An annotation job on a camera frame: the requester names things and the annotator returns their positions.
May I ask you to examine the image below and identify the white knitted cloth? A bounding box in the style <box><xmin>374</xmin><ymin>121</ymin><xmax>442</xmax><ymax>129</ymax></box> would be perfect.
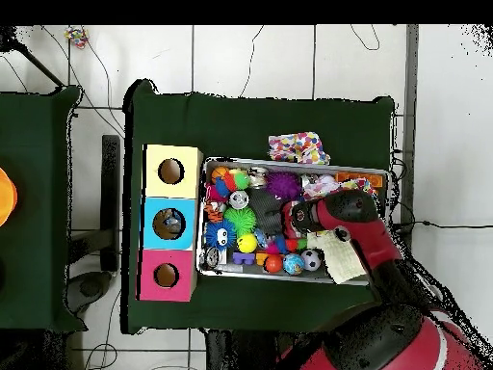
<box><xmin>307</xmin><ymin>230</ymin><xmax>370</xmax><ymax>285</ymax></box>

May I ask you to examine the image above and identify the polka dot cloth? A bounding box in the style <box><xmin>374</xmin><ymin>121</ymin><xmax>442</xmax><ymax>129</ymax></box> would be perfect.
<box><xmin>338</xmin><ymin>176</ymin><xmax>381</xmax><ymax>196</ymax></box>
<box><xmin>267</xmin><ymin>130</ymin><xmax>332</xmax><ymax>166</ymax></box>

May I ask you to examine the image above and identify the blue spiky ball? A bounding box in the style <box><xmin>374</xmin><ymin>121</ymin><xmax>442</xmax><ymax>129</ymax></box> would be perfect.
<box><xmin>204</xmin><ymin>222</ymin><xmax>239</xmax><ymax>251</ymax></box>

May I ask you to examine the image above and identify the clear plastic bottle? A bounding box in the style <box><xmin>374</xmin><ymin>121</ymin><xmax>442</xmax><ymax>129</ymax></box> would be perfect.
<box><xmin>160</xmin><ymin>215</ymin><xmax>185</xmax><ymax>235</ymax></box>

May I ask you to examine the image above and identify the wooden box with three holes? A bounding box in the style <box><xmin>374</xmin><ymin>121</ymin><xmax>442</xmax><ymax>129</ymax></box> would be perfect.
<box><xmin>138</xmin><ymin>144</ymin><xmax>205</xmax><ymax>304</ymax></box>

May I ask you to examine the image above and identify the purple spiky ball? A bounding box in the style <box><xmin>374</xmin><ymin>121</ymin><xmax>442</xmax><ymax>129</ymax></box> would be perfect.
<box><xmin>268</xmin><ymin>171</ymin><xmax>304</xmax><ymax>201</ymax></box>

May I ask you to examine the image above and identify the small soccer ball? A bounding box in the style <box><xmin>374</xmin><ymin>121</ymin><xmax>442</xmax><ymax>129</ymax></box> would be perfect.
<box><xmin>300</xmin><ymin>248</ymin><xmax>324</xmax><ymax>272</ymax></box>

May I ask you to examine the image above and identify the small globe print ball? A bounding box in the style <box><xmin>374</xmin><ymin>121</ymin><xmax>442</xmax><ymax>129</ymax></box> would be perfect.
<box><xmin>282</xmin><ymin>253</ymin><xmax>306</xmax><ymax>277</ymax></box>

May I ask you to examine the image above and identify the small red ball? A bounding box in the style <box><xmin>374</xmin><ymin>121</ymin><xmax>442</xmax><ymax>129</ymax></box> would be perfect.
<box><xmin>264</xmin><ymin>253</ymin><xmax>285</xmax><ymax>275</ymax></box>

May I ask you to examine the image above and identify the yellow ball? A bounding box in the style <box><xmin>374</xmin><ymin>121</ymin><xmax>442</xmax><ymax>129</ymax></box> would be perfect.
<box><xmin>237</xmin><ymin>233</ymin><xmax>259</xmax><ymax>254</ymax></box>

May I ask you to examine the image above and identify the green spiky ball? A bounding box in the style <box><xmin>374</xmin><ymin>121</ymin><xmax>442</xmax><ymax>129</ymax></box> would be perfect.
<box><xmin>224</xmin><ymin>206</ymin><xmax>258</xmax><ymax>236</ymax></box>

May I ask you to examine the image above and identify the rainbow spiky caterpillar toy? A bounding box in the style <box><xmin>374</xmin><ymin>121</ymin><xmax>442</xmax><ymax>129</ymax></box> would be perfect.
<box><xmin>206</xmin><ymin>168</ymin><xmax>250</xmax><ymax>203</ymax></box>

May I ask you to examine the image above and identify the orange striped tiger toy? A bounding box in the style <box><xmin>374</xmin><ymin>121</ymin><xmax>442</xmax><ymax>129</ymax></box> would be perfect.
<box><xmin>198</xmin><ymin>201</ymin><xmax>224</xmax><ymax>229</ymax></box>

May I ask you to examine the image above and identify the green cloth side table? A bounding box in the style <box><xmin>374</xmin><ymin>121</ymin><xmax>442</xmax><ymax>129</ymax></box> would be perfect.
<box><xmin>0</xmin><ymin>84</ymin><xmax>85</xmax><ymax>332</ymax></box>

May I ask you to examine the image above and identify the small colourful floor toy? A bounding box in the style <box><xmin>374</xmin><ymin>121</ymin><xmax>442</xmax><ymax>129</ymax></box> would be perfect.
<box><xmin>65</xmin><ymin>26</ymin><xmax>90</xmax><ymax>49</ymax></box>

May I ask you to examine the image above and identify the orange round object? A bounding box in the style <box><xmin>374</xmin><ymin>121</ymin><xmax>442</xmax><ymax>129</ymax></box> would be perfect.
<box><xmin>0</xmin><ymin>168</ymin><xmax>18</xmax><ymax>227</ymax></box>

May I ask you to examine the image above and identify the clear wire mesh bin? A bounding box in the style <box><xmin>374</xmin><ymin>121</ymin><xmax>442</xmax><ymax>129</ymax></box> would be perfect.
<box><xmin>195</xmin><ymin>156</ymin><xmax>390</xmax><ymax>288</ymax></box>

